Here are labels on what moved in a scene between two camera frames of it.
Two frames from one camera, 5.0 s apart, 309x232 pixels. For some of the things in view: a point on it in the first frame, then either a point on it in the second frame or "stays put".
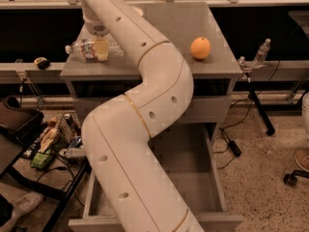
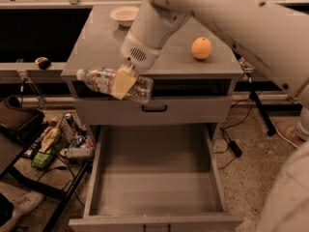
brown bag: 16,122 stays put
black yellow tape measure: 42,63 stays put
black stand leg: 270,130 stays put
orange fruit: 200,47 stays put
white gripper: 97,28 → 139,56
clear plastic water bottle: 86,49 → 100,79
